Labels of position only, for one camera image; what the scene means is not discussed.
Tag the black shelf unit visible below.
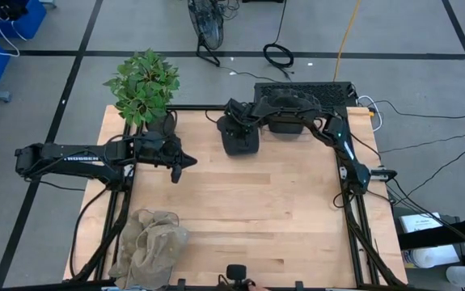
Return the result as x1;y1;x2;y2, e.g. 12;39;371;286
391;208;465;291

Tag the black cable with coil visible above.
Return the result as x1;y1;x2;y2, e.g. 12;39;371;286
262;0;295;80

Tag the tan corduroy baseball cap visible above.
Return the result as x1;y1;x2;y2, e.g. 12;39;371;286
133;221;191;290

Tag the clear plastic bin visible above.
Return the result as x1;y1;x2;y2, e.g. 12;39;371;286
116;204;181;289
258;95;324;141

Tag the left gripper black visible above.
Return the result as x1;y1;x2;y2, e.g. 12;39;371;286
134;135;198;183

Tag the white paper roll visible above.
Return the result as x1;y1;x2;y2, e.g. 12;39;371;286
408;244;459;268

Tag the white cable with orange plug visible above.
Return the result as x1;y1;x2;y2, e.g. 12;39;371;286
356;95;383;133

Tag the black floor fan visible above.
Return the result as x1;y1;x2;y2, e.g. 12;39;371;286
186;0;225;68

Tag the green plant in black pot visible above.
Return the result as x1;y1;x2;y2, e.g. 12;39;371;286
102;48;181;137

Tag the white paper sheet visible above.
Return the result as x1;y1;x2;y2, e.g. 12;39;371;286
400;212;443;234

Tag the yellow cable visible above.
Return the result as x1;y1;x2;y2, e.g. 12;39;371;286
332;0;362;82

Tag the long black floor cable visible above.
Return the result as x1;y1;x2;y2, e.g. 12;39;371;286
367;99;465;120

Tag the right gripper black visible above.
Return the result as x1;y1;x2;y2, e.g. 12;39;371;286
222;99;260;138

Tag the small black camera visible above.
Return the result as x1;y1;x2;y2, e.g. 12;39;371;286
224;264;249;289

